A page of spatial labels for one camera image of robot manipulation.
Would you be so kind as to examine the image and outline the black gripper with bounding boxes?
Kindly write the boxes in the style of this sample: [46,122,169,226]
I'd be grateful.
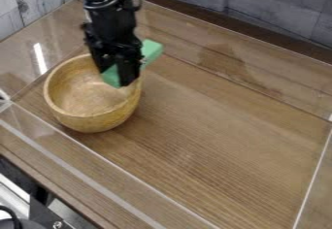
[83,0,143,86]

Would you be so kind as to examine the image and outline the green rectangular block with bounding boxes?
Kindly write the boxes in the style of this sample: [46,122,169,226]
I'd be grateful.
[102,40,163,88]

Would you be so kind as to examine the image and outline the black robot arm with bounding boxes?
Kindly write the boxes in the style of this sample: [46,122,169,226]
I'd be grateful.
[82,0,143,86]

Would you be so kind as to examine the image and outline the wooden bowl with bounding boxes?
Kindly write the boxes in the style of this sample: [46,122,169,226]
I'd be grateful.
[43,53,142,133]

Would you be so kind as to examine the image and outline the clear acrylic enclosure walls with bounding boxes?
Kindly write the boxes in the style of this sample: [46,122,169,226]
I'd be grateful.
[0,0,332,229]

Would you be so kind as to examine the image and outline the black metal bracket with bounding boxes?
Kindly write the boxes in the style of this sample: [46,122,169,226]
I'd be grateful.
[28,197,71,229]

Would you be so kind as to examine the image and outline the black cable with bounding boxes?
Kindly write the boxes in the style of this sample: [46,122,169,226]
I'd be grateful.
[0,205,23,229]

